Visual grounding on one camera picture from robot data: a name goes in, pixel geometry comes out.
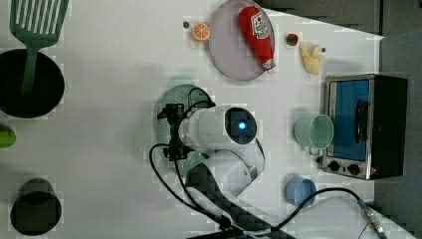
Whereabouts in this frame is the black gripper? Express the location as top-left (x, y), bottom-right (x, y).
top-left (157, 104), bottom-right (191, 161)

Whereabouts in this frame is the green oval strainer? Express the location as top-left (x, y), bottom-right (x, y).
top-left (153, 75), bottom-right (215, 176)

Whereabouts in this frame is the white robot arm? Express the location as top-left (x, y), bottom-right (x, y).
top-left (156, 102), bottom-right (296, 239)

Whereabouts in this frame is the purple round plate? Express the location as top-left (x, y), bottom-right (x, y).
top-left (208, 0), bottom-right (275, 81)

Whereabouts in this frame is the red ketchup bottle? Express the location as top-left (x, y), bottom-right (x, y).
top-left (238, 6), bottom-right (276, 74)

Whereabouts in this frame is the large black cup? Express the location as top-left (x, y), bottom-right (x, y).
top-left (0, 48), bottom-right (66, 120)

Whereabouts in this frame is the red tomato toy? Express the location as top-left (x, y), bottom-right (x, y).
top-left (286, 33), bottom-right (299, 47)

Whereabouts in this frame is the green mug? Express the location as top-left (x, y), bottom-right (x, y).
top-left (294, 115), bottom-right (334, 156)

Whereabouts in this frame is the blue bowl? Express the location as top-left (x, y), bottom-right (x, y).
top-left (285, 175), bottom-right (317, 207)

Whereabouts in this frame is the peeled banana toy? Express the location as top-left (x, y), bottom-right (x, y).
top-left (299, 42), bottom-right (324, 75)

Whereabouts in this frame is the green slotted spatula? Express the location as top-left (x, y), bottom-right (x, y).
top-left (9, 0), bottom-right (70, 96)

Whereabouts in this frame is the green cylinder toy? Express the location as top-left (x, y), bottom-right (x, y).
top-left (0, 128), bottom-right (16, 148)

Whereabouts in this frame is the small black cup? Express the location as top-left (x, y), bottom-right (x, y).
top-left (10, 178), bottom-right (62, 236)

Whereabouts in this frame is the black toaster oven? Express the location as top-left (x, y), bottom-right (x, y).
top-left (321, 74), bottom-right (408, 180)

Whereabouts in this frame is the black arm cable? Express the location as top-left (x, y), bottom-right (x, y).
top-left (148, 87), bottom-right (389, 239)

